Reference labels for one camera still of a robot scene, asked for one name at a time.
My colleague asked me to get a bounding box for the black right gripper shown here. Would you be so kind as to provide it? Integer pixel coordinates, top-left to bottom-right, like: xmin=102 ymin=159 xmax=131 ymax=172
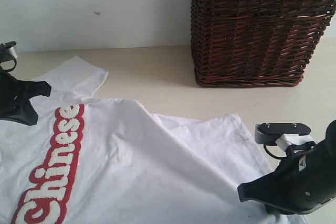
xmin=237 ymin=121 xmax=335 ymax=215

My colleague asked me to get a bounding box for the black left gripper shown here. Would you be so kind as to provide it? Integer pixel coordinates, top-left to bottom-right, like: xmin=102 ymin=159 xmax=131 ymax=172
xmin=1 ymin=70 xmax=51 ymax=126

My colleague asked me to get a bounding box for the white t-shirt red lettering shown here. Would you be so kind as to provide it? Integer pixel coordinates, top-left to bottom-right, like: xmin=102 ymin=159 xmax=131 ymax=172
xmin=1 ymin=57 xmax=307 ymax=223

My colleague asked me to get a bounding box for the dark red wicker basket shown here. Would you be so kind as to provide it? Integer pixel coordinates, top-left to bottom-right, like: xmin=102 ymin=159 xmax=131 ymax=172
xmin=191 ymin=0 xmax=335 ymax=88

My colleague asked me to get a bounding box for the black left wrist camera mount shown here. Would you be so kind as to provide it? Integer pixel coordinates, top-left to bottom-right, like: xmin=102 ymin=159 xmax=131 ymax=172
xmin=1 ymin=41 xmax=17 ymax=72

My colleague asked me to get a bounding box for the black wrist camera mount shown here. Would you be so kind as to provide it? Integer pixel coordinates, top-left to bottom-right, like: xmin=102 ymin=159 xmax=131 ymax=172
xmin=255 ymin=123 xmax=311 ymax=146
xmin=1 ymin=41 xmax=17 ymax=72

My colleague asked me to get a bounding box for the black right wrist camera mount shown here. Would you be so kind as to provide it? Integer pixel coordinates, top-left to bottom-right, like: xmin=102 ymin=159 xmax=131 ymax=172
xmin=255 ymin=123 xmax=311 ymax=146

